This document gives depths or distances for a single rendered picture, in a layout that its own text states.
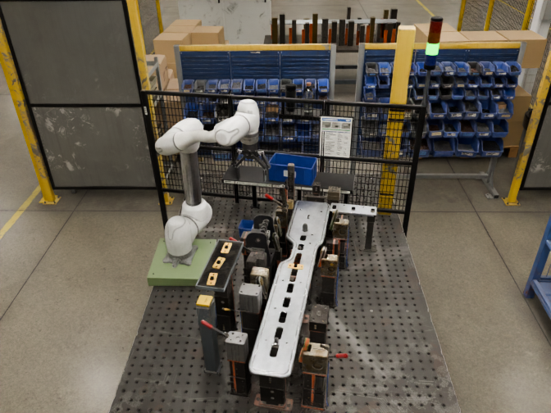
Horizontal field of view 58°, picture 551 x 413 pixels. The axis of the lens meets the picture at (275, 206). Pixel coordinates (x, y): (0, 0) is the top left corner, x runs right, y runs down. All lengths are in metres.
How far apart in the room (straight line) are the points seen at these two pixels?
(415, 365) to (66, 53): 3.75
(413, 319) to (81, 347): 2.30
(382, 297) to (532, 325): 1.48
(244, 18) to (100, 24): 4.97
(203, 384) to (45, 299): 2.12
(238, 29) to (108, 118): 4.87
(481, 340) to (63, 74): 4.06
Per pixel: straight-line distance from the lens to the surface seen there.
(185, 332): 2.80
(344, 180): 3.39
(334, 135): 3.36
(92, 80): 4.84
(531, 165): 5.37
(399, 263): 3.25
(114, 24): 4.62
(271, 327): 2.36
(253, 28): 9.34
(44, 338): 4.06
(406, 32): 3.16
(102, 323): 4.01
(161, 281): 3.08
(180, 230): 2.99
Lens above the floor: 2.72
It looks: 33 degrees down
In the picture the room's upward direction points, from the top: 1 degrees counter-clockwise
